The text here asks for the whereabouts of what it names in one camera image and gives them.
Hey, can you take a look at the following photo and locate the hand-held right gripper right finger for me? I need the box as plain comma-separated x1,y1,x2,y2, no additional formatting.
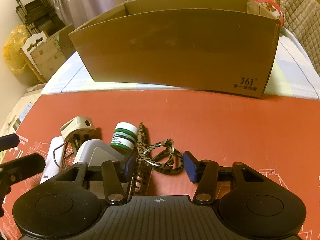
183,151,272,204

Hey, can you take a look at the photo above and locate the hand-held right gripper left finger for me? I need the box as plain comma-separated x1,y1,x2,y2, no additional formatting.
54,152,138,204

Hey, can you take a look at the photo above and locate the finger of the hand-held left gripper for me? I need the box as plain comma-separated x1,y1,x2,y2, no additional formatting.
0,134,20,152
0,154,46,181

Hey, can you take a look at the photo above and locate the leopard print lanyard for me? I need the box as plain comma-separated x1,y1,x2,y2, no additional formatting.
129,122,187,195

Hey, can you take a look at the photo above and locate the long white remote control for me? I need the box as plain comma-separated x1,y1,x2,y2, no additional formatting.
40,135,75,184

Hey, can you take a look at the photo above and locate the bent metal wire rack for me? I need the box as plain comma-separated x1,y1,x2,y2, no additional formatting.
52,132,88,170

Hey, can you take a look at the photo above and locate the beige power plug adapter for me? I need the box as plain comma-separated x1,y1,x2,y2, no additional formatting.
60,116,97,155

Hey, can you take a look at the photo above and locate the brown cardboard box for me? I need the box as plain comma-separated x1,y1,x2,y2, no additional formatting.
68,0,282,99

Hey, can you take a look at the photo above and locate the small green white jar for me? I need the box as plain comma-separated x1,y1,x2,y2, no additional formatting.
109,122,139,151

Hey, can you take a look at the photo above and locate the white square plastic device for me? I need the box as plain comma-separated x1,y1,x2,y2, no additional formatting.
74,139,130,167

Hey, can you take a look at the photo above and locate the white patterned cloth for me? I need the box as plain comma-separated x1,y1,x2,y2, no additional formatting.
0,84,44,135

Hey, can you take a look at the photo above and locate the red printed table mat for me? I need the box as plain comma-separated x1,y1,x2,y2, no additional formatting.
0,94,320,240

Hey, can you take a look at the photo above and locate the yellow plastic bag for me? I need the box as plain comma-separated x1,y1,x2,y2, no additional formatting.
2,25,28,75

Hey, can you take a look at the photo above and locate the worn cardboard storage box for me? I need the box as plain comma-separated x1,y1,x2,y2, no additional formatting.
31,24,75,82

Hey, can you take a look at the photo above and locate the white carved chair back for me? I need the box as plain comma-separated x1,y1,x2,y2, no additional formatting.
20,31,49,83

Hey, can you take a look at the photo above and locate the pale purple curtain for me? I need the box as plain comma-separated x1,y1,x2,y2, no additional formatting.
41,0,125,30

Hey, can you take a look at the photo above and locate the red round snack tin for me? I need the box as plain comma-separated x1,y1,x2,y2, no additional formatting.
247,0,284,28

